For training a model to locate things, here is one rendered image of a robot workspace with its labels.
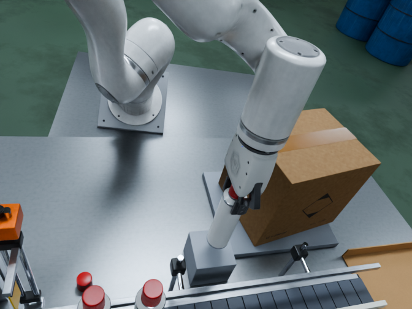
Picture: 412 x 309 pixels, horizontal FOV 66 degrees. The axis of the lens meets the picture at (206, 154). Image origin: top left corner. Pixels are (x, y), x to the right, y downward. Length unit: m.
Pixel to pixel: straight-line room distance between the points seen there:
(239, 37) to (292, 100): 0.14
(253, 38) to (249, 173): 0.21
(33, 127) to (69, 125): 1.32
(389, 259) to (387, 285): 0.10
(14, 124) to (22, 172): 1.51
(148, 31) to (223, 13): 0.42
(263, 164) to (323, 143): 0.39
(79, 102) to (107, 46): 0.61
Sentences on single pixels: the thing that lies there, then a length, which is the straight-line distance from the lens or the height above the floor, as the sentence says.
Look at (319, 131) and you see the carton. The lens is 0.93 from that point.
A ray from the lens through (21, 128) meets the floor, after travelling 2.52.
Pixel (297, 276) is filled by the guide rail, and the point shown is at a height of 0.96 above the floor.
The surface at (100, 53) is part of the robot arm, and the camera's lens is 0.74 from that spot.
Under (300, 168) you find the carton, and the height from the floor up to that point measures 1.12.
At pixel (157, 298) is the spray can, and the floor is 1.08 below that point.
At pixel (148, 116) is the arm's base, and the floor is 0.88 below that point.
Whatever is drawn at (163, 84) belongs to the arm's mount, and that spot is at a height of 0.96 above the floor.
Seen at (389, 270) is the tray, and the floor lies 0.83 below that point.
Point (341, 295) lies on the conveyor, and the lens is 0.94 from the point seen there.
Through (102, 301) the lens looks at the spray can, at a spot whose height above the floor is 1.08.
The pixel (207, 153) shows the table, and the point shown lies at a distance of 1.15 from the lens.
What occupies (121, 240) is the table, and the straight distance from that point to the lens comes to 0.90.
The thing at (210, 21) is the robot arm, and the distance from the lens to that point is 0.41.
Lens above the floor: 1.60
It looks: 42 degrees down
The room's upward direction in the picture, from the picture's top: 16 degrees clockwise
